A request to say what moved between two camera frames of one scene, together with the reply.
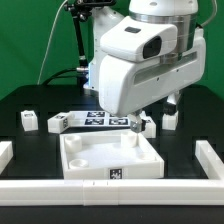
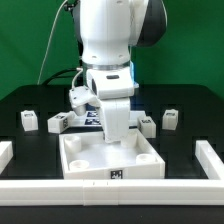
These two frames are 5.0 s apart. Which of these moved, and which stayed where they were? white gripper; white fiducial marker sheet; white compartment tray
Moved: white gripper
Stayed: white fiducial marker sheet; white compartment tray
